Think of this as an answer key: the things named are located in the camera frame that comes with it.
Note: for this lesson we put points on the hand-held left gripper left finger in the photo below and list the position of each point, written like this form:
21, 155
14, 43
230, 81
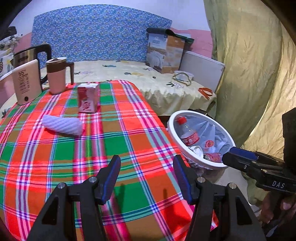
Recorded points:
109, 180

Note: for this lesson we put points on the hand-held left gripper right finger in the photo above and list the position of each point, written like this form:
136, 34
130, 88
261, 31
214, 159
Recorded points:
182, 180

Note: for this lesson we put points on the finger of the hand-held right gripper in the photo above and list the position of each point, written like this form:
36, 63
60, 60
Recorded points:
240, 154

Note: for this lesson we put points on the red drink can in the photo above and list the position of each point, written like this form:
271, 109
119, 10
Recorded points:
214, 157

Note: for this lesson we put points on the white round trash bin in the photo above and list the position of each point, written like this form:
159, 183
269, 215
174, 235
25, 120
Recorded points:
205, 165

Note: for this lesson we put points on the red jelly cup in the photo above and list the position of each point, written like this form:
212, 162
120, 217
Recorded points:
208, 143

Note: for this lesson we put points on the clear red-label cola bottle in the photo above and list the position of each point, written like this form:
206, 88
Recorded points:
189, 138

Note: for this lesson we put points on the person's right hand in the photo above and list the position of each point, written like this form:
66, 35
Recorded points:
268, 213

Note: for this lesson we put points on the translucent white bin liner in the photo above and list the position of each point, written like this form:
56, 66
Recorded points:
215, 129

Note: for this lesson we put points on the plaid tablecloth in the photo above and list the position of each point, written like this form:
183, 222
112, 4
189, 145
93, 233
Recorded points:
129, 129

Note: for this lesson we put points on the lavender ribbed roll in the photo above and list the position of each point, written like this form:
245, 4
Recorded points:
62, 125

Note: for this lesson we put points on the red drink carton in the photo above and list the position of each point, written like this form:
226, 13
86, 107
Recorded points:
87, 99

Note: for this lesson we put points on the yellow-green curtain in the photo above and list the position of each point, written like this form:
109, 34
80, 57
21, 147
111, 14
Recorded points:
249, 69

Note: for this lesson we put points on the olive band loop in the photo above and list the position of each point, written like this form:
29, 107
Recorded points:
190, 80

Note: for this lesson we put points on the white flat board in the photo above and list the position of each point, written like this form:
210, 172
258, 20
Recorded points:
201, 67

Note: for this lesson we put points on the bed with yellow sheet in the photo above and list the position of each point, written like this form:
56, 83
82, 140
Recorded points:
138, 78

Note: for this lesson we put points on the pink mug with brown lid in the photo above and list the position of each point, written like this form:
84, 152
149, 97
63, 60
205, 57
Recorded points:
56, 78

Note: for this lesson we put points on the cardboard bedding box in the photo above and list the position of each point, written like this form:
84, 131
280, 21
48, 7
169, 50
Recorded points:
166, 55

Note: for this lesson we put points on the pink chair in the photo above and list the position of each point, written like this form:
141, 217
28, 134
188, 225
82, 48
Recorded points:
7, 90

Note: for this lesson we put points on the blue floral headboard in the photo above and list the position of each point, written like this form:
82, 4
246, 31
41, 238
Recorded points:
97, 34

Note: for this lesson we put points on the pineapple print cushion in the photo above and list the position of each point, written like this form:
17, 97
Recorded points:
4, 60

